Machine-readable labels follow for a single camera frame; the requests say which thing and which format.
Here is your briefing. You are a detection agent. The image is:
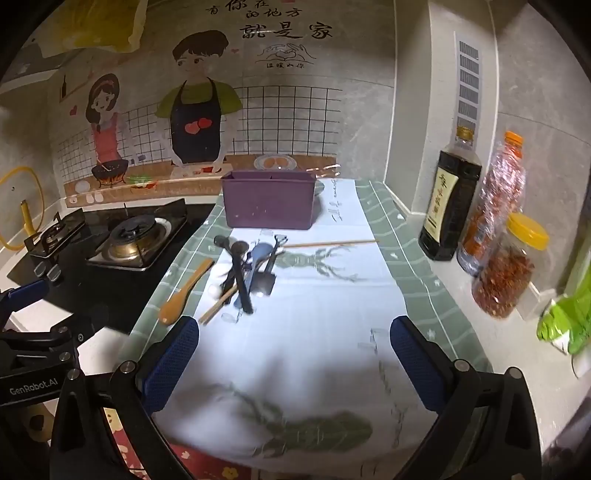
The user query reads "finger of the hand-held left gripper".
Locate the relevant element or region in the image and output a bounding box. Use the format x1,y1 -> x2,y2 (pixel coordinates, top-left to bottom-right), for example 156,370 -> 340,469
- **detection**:
46,310 -> 103,346
0,278 -> 51,326

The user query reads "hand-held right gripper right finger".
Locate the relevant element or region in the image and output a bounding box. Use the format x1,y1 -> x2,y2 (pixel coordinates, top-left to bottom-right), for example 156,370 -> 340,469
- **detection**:
389,316 -> 542,480

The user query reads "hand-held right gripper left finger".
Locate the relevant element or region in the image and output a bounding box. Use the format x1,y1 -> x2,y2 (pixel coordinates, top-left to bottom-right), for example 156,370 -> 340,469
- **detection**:
50,316 -> 200,480

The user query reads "wooden spoon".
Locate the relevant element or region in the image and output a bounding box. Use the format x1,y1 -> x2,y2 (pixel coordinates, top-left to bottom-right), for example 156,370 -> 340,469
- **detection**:
159,258 -> 214,325

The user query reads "wooden chopstick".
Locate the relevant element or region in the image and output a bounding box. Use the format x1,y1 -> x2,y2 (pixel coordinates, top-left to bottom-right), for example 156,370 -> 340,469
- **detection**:
281,239 -> 379,249
199,285 -> 239,324

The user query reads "long black ladle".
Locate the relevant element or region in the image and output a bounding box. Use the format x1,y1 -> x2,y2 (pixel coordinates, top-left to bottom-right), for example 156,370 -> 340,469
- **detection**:
230,240 -> 256,315

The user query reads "black spatula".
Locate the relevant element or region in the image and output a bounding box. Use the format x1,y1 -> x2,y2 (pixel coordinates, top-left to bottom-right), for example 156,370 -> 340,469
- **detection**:
252,234 -> 288,296

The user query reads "black spoon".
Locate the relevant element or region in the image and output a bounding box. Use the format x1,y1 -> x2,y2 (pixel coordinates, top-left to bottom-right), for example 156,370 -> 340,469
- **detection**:
213,235 -> 237,296

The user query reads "purple utensil box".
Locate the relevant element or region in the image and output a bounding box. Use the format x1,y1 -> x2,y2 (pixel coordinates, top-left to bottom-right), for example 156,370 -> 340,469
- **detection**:
221,169 -> 324,230

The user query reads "black gas stove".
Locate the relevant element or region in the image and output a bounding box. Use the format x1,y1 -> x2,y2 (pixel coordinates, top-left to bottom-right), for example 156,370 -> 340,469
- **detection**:
6,198 -> 218,334

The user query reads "deer printed tablecloth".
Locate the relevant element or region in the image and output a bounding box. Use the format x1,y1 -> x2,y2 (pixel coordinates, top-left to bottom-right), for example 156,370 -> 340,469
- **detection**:
117,178 -> 493,462

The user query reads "chili jar yellow lid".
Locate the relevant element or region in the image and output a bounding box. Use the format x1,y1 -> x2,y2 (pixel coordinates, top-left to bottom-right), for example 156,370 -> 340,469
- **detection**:
472,212 -> 550,319

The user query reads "green plastic bag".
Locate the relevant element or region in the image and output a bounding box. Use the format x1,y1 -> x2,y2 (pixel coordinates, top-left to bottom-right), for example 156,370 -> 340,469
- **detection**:
536,276 -> 591,357

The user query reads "dark soy sauce bottle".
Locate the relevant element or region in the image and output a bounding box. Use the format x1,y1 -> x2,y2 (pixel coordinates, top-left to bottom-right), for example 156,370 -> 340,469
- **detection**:
418,127 -> 483,262

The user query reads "clear bottle orange cap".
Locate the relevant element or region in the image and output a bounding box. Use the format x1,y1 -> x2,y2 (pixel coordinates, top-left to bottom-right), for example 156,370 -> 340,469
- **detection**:
457,131 -> 527,278

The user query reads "grey range hood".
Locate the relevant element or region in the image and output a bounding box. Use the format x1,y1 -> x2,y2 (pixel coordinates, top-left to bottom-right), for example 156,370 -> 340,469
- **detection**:
0,39 -> 81,95

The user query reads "white vent grille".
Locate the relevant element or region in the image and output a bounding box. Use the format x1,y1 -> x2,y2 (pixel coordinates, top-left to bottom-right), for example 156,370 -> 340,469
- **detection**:
454,31 -> 484,134

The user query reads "yellow plastic bag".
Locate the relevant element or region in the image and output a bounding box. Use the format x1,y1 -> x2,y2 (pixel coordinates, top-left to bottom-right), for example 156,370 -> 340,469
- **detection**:
39,0 -> 149,53

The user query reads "yellow gas hose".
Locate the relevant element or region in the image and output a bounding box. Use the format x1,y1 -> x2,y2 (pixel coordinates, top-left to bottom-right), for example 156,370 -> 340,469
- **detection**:
0,166 -> 46,252

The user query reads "cartoon wall poster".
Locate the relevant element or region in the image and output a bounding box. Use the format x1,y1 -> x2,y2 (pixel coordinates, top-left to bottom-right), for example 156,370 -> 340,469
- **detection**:
55,0 -> 398,208

